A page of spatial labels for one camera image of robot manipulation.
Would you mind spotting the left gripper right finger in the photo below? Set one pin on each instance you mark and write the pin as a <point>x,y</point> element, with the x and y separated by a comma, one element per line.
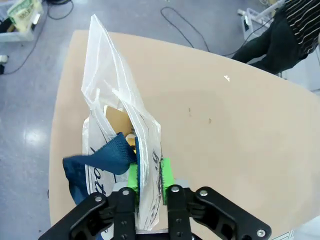
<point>180,215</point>

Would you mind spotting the person in striped shirt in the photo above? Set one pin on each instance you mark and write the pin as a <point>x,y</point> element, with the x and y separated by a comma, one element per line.
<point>275,45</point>

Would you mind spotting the white power adapter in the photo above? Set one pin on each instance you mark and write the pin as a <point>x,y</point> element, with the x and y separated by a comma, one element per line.
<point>3,58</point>

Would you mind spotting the green print paper bag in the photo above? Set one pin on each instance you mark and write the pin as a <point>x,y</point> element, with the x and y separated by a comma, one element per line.
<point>22,10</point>

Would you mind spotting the brown cardboard item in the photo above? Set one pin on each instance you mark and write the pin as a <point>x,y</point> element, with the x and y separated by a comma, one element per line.
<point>117,120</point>

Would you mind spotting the small white paper scrap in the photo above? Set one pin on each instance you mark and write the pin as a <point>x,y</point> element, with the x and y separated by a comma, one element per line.
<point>227,78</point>

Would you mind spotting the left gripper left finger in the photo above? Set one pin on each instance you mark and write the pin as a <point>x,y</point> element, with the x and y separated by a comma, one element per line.
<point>120,215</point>

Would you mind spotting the yellow snack packet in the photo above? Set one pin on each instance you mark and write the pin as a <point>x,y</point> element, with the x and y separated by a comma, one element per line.
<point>130,141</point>

